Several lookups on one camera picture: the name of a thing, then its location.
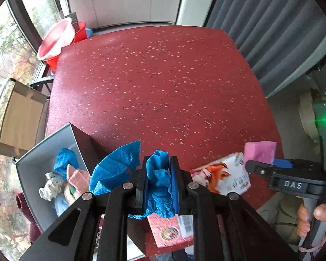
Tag pink foam sponge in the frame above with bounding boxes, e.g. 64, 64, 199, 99
244, 141, 277, 164

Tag white storage box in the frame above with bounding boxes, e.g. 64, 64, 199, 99
15, 122, 101, 233

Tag tan folding chair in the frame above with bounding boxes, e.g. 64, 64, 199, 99
0, 75, 54, 160

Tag white dotted cloth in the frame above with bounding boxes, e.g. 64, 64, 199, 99
38, 172, 64, 201

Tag light blue fluffy cloth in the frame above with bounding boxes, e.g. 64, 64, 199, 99
54, 196, 69, 217

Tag small blue fuzzy cloth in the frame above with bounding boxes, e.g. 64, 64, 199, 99
53, 148, 79, 180

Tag grey curtain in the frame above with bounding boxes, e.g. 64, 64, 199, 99
206, 0, 326, 97

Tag person's right hand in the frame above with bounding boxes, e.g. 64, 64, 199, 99
296, 202, 326, 238

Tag blue mesh cloth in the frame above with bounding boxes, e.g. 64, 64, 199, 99
89, 140, 178, 220

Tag striped pink sock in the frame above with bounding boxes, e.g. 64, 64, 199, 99
63, 164, 90, 205

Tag red plastic bucket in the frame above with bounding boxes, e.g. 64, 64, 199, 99
44, 21, 88, 73

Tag pink plastic basin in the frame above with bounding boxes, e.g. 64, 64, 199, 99
37, 17, 75, 61

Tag fox print tissue pack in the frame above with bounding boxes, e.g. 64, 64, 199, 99
190, 152, 251, 196

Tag red yellow flat packet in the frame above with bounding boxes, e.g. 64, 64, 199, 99
147, 214, 194, 248

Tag maroon slippers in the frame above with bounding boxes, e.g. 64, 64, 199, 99
16, 193, 41, 244

